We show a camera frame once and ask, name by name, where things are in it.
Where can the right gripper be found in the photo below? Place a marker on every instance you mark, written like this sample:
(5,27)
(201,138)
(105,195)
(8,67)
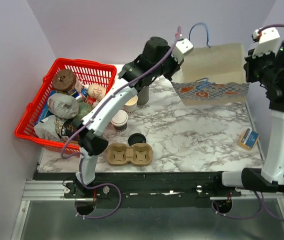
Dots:
(250,62)

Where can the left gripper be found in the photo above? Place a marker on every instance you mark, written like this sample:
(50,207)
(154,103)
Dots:
(176,66)

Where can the blue checkered paper bag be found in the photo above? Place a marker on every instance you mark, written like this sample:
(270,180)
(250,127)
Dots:
(212,75)

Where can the white plastic cup lid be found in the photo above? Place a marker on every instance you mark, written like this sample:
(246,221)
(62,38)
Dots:
(120,118)

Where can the black plastic cup lid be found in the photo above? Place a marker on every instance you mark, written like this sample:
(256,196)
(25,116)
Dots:
(136,138)

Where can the black paper coffee cup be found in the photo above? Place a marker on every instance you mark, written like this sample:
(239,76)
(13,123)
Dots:
(120,128)

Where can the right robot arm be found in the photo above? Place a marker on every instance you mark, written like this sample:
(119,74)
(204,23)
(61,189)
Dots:
(269,178)

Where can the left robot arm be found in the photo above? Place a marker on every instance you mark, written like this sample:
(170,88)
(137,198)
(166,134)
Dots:
(158,58)

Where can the grey straw holder cup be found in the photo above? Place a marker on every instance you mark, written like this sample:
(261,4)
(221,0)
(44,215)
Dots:
(143,96)

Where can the beige drink bottle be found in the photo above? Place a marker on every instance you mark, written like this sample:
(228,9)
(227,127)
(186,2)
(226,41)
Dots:
(95,91)

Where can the red plastic basket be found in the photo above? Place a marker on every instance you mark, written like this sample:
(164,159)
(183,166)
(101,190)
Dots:
(87,72)

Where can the cardboard cup carrier tray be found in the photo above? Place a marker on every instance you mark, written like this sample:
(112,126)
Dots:
(139,154)

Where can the green melon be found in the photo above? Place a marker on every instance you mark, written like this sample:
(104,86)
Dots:
(83,109)

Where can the red blue drink can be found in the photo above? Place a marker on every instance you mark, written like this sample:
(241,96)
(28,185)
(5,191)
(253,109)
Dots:
(79,92)

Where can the brown round bread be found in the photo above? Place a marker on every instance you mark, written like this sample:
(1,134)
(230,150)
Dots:
(64,81)

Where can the grey paper food bag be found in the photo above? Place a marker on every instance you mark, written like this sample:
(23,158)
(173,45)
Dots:
(63,106)

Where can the black ice cream tub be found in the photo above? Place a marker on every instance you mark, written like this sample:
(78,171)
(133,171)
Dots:
(67,129)

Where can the white printed food bag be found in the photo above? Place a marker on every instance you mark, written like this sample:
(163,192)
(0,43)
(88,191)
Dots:
(49,128)

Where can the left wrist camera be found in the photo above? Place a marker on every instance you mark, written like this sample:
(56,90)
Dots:
(181,49)

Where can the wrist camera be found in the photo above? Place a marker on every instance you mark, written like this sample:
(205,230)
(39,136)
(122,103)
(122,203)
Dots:
(181,49)
(267,40)

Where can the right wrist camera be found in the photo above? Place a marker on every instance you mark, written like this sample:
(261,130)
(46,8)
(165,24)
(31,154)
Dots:
(267,40)

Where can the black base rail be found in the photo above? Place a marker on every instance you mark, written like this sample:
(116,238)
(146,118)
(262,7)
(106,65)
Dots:
(141,190)

